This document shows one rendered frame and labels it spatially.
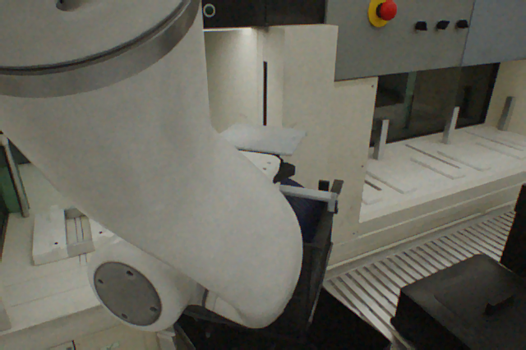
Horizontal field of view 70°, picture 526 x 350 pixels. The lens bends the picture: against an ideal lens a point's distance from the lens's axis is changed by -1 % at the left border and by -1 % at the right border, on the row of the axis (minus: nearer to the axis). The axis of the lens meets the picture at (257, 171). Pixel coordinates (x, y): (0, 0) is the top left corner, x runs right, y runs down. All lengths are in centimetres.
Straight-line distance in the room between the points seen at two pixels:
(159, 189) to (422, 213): 118
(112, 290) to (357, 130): 76
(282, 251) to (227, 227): 5
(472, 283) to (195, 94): 92
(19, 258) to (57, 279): 15
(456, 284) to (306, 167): 43
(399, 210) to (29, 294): 98
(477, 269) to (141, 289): 89
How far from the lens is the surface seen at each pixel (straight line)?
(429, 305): 93
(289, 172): 49
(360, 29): 90
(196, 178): 20
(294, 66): 76
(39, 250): 106
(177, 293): 30
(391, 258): 120
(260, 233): 24
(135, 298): 32
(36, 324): 92
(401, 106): 174
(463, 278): 103
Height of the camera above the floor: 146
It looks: 25 degrees down
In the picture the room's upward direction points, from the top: straight up
